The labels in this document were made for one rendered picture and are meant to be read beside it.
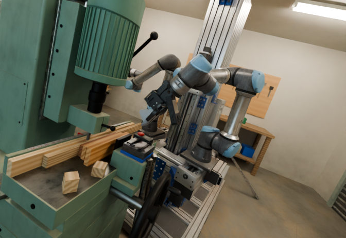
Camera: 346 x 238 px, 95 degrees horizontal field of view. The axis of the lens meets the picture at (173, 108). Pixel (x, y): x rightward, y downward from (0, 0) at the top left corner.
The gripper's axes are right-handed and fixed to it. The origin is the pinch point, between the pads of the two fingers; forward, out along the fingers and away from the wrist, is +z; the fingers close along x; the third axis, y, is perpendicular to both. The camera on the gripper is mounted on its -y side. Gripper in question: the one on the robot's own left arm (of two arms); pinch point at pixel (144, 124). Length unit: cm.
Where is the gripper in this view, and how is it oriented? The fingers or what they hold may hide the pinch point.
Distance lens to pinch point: 67.9
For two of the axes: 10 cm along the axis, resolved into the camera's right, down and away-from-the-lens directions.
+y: -6.3, -7.6, 1.4
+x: -3.1, 0.8, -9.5
